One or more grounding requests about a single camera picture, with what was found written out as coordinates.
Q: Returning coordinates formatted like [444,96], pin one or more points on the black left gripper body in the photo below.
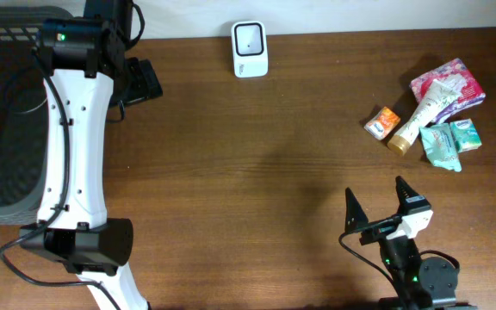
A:
[139,83]

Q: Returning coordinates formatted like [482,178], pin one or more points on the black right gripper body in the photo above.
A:
[378,229]

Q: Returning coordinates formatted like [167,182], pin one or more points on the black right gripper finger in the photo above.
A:
[355,218]
[405,193]

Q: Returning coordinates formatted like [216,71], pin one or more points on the teal wet wipes pack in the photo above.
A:
[440,148]

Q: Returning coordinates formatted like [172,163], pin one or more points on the orange tissue pack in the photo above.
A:
[383,123]

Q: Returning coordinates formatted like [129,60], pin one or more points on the teal Kleenex tissue pack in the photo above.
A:
[465,135]

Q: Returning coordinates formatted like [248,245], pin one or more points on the white conditioner tube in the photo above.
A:
[437,98]

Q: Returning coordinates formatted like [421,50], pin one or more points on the red purple tissue pack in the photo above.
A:
[458,77]

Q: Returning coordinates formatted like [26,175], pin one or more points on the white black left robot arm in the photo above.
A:
[84,63]

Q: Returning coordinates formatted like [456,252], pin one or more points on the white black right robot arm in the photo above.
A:
[421,279]

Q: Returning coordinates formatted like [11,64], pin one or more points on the white barcode scanner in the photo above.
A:
[249,49]

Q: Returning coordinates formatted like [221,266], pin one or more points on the grey plastic mesh basket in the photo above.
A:
[23,113]

